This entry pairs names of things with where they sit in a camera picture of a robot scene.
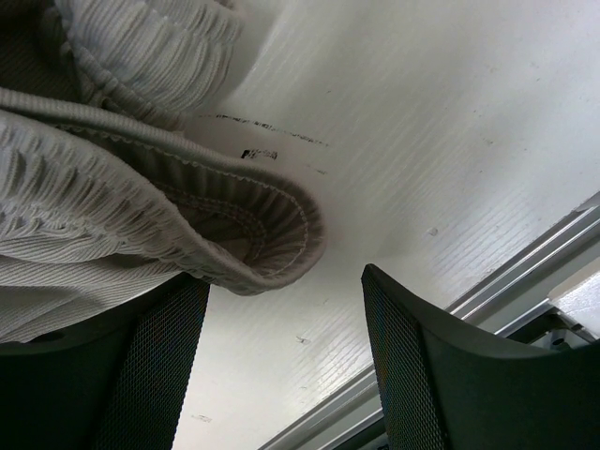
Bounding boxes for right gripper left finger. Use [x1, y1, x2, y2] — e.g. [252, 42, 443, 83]
[1, 275, 210, 450]

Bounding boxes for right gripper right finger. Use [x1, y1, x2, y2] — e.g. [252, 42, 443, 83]
[361, 264, 599, 449]

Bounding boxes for grey trousers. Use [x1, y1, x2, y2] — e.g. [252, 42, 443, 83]
[1, 1, 325, 343]

